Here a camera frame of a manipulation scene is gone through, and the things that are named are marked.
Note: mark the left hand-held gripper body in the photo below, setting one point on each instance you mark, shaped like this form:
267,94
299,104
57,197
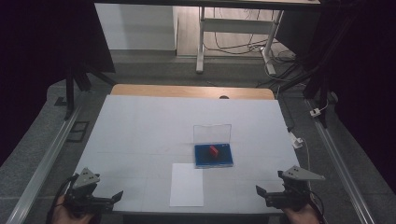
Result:
82,199

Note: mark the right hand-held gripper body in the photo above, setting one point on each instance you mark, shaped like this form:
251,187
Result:
292,197

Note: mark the blue ink pad clear case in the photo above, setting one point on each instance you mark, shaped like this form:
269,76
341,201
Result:
224,160

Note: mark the red stamp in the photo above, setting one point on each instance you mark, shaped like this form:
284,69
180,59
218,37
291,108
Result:
213,150

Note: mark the person's right hand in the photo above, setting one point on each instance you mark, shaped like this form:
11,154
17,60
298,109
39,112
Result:
300,216

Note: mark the person's left hand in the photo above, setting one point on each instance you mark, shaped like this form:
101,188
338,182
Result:
63,216

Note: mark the white table cover board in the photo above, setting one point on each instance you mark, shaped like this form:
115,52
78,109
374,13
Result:
140,133

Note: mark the white paper sheet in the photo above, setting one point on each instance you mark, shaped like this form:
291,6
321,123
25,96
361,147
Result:
186,186

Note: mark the black metal stand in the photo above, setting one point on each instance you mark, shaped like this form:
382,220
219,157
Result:
70,90
314,84

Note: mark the wooden table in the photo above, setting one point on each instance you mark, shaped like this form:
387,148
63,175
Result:
186,91

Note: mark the black curtain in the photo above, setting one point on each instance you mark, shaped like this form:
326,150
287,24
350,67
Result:
364,77
37,62

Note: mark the aluminium rail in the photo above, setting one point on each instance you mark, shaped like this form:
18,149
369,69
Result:
339,168
46,161

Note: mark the black floor bracket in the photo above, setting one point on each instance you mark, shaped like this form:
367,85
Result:
77,132

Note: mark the white desk frame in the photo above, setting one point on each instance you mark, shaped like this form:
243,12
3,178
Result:
200,46

